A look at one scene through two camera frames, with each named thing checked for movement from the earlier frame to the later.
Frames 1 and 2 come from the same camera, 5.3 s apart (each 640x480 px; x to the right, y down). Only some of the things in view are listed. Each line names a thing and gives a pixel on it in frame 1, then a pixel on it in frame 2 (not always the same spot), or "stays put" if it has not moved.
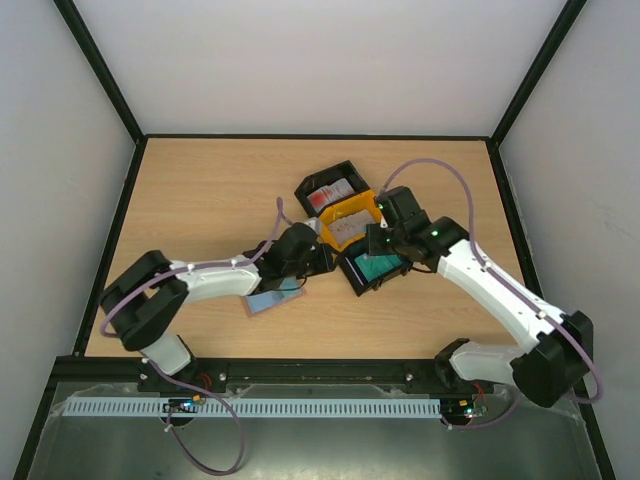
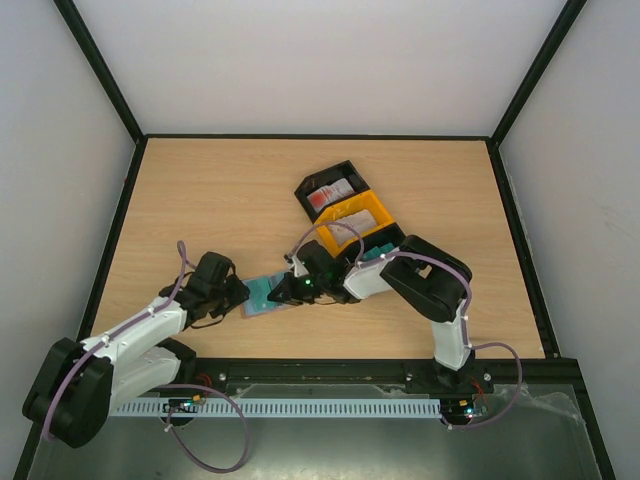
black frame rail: [332, 372] stays put
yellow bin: [366, 201] stays put
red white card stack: [324, 194] stays put
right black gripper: [376, 239] to [295, 288]
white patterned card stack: [350, 227] stays put
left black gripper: [325, 261] to [240, 295]
